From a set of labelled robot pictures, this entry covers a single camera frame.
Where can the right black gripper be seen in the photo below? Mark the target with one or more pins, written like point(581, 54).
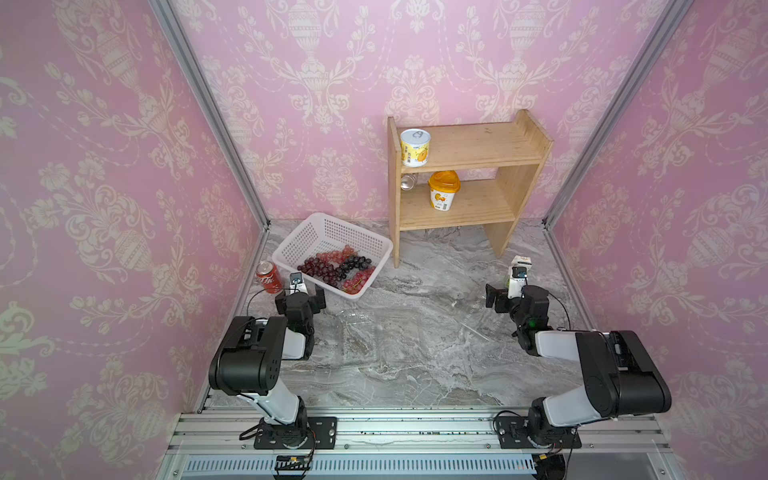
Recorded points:
point(503, 299)

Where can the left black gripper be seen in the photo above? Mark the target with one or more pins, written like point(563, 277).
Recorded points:
point(317, 300)

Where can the black grape bunch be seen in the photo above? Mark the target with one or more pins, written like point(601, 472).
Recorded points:
point(354, 262)

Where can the light red grape bunch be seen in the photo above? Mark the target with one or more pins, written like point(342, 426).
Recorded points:
point(337, 257)

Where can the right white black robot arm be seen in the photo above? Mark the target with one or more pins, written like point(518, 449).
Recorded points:
point(619, 377)

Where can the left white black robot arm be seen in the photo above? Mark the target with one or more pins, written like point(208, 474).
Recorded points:
point(247, 365)

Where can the dark red grape bunch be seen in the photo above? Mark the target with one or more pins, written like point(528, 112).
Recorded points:
point(321, 270)

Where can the pink red grape bunch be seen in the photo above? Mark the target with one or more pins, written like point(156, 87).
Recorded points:
point(357, 282)

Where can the green white milk carton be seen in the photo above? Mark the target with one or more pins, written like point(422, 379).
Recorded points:
point(521, 264)

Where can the red soda can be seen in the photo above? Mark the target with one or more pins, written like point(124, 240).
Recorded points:
point(268, 276)

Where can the clear plastic container left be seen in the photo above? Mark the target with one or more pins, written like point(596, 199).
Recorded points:
point(361, 338)

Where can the white plastic basket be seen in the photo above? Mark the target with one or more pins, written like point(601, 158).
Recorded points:
point(322, 233)

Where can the orange lid white cup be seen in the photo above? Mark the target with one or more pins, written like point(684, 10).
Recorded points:
point(444, 185)

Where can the small glass jar on shelf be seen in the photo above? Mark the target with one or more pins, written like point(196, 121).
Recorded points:
point(408, 181)

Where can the wooden two-tier shelf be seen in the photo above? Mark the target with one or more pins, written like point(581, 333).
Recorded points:
point(517, 150)

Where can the yellow white can on shelf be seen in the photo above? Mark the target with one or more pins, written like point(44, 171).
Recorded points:
point(415, 145)

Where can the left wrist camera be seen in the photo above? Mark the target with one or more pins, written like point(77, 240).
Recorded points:
point(296, 283)

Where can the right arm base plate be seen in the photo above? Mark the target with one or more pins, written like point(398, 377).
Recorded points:
point(514, 432)

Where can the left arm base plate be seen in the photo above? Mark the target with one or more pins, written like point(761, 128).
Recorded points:
point(313, 433)

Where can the aluminium rail frame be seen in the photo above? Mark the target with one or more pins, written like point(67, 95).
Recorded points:
point(413, 443)

